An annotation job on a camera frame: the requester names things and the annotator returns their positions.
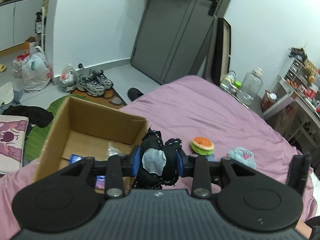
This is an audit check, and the black shoe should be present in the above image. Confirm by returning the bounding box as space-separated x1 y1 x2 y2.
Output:
127 87 145 101

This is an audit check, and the large clear water jug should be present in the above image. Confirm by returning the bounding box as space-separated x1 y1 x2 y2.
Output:
236 68 264 106

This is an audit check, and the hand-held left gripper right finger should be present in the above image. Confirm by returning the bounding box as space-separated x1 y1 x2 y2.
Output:
176 150 241 197

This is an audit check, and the white cloth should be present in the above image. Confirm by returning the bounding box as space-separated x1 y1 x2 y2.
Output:
0 82 14 106

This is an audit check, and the white plastic bag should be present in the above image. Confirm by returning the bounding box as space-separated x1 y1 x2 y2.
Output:
21 46 52 93

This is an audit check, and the purple cartoon print cushion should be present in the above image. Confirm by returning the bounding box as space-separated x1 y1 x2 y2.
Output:
0 114 29 175

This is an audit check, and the white desk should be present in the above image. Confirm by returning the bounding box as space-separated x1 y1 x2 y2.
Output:
262 77 320 145

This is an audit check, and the brown jar white lid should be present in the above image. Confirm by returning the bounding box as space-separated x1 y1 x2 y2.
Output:
261 90 278 111

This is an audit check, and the black cloth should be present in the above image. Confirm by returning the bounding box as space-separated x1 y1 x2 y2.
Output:
2 105 54 128

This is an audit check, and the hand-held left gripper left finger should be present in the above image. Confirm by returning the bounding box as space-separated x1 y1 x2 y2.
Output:
59 145 141 198

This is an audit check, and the person's leg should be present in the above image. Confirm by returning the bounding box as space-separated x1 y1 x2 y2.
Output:
295 215 320 240

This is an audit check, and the small cardboard box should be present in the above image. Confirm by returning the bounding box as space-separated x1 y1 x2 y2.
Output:
24 36 36 53

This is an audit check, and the white drawer organizer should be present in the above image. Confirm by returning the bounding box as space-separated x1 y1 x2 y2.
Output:
285 55 308 83

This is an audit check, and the brown door mat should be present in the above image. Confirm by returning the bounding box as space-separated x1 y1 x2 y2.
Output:
72 87 127 110

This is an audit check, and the brown cardboard box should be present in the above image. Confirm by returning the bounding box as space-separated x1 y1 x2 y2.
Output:
34 96 150 196

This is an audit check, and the white cabinet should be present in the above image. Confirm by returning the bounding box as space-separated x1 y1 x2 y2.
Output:
0 0 49 53

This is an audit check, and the green rug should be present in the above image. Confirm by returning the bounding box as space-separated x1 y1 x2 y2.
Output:
21 94 75 167

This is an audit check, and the black picture frame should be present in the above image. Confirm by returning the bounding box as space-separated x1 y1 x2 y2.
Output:
211 17 232 86

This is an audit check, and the burger plush toy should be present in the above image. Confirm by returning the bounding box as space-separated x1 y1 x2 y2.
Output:
189 136 215 156

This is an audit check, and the clear plastic trash bag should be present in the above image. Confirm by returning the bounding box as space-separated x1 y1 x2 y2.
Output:
58 63 79 92

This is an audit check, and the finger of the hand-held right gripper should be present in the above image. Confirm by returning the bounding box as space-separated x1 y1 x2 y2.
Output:
287 153 312 196

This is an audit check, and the black plush toy white patch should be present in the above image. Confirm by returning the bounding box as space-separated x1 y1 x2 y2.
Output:
132 128 182 190

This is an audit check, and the purple packet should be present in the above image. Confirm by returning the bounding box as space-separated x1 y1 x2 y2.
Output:
93 175 107 191

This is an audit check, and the white plastic container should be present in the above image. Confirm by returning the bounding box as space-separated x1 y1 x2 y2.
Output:
224 70 236 86

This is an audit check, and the pink bed sheet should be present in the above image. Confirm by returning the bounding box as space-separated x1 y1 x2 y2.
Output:
0 75 316 235

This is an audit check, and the grey door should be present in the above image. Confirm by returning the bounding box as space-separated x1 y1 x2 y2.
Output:
130 0 237 85

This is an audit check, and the grey sneaker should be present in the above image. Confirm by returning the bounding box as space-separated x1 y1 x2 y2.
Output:
76 74 105 96
88 69 114 90

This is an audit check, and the black door handle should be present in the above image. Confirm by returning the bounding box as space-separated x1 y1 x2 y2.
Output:
202 0 222 17

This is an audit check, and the blue fluffy paw plush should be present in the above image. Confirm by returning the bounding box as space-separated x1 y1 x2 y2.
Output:
207 146 257 170

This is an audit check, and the white narrow rack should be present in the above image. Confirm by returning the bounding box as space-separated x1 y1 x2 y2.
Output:
40 0 50 54

